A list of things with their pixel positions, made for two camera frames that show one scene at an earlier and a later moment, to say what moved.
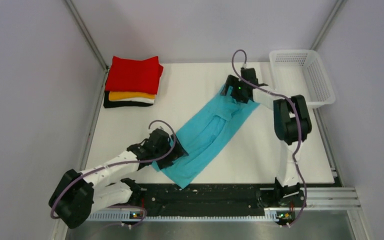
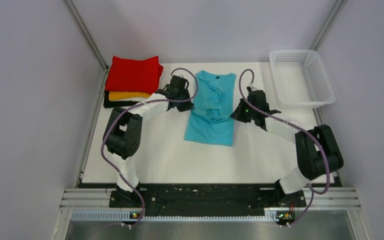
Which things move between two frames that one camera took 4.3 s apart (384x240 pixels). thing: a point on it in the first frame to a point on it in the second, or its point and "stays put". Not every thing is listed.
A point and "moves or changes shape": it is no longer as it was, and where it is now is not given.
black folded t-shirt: (109, 103) stays put
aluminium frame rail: (332, 198) stays put
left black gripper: (179, 152) to (187, 106)
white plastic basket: (301, 72) stays put
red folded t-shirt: (135, 76) stays put
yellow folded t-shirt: (116, 96) stays put
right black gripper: (232, 81) to (237, 115)
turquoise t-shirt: (205, 138) moves or changes shape
